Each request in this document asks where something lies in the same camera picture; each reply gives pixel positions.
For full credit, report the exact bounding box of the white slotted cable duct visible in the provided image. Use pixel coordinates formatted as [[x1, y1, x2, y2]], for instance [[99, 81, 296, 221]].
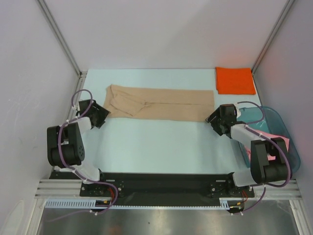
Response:
[[45, 199, 243, 211]]

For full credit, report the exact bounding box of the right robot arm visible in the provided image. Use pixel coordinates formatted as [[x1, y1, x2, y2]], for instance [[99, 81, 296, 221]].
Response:
[[205, 104, 292, 196]]

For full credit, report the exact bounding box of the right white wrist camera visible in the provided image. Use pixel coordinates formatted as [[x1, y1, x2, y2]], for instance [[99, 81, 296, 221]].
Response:
[[234, 103, 242, 118]]

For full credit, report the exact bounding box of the teal plastic basin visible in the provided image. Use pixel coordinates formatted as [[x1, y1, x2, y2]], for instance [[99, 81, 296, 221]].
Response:
[[237, 106, 301, 174]]

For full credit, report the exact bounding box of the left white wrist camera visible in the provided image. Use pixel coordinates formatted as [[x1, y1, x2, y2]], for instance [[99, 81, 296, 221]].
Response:
[[72, 100, 83, 116]]

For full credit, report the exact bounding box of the right aluminium corner post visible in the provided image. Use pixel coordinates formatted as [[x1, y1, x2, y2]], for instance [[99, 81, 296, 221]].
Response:
[[251, 0, 297, 74]]

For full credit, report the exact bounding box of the aluminium corner post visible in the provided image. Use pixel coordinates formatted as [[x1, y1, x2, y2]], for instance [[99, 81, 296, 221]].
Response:
[[251, 0, 297, 74], [35, 0, 82, 77]]

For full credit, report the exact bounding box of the pink t shirt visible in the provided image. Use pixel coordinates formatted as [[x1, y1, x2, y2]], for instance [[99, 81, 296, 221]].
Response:
[[242, 133, 291, 162]]

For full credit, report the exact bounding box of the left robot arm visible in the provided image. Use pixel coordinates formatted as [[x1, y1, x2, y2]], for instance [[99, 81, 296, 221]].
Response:
[[46, 99, 110, 196]]

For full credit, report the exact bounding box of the aluminium front rail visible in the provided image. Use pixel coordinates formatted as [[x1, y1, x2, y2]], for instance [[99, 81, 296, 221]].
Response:
[[35, 179, 302, 200]]

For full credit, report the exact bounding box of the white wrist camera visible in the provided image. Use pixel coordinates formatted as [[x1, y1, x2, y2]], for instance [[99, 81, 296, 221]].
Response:
[[234, 103, 242, 118], [72, 100, 83, 116]]

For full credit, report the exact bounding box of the left aluminium corner post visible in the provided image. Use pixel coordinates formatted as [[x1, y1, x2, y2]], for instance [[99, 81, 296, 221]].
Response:
[[35, 0, 82, 77]]

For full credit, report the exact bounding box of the folded orange t shirt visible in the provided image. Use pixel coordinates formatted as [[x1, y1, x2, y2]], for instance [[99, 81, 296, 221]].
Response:
[[215, 67, 256, 95]]

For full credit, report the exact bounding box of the beige t shirt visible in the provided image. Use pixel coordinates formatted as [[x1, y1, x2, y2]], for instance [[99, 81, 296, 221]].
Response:
[[103, 84, 215, 122]]

